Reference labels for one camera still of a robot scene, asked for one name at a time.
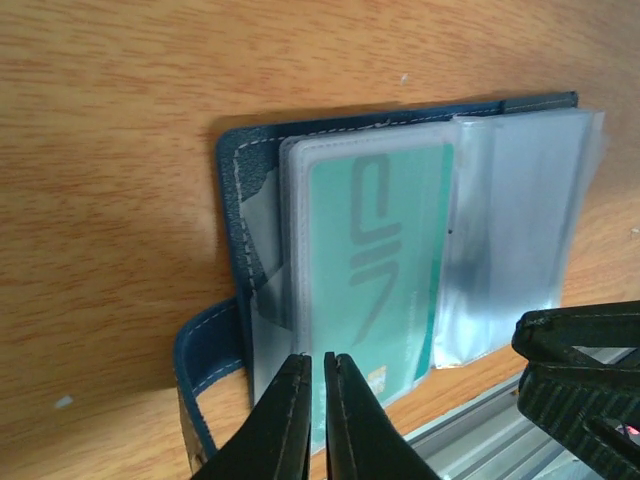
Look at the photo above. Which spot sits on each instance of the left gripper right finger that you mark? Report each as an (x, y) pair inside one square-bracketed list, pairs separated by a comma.
[(361, 441)]

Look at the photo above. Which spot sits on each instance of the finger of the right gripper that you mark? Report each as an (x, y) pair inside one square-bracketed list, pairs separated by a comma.
[(573, 397)]

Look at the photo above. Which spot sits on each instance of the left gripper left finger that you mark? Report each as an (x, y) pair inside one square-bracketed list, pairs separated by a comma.
[(274, 440)]

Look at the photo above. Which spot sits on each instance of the blue leather card holder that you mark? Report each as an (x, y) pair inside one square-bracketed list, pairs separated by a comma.
[(521, 171)]

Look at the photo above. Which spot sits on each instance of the aluminium front rail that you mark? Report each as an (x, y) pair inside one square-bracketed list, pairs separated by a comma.
[(488, 437)]

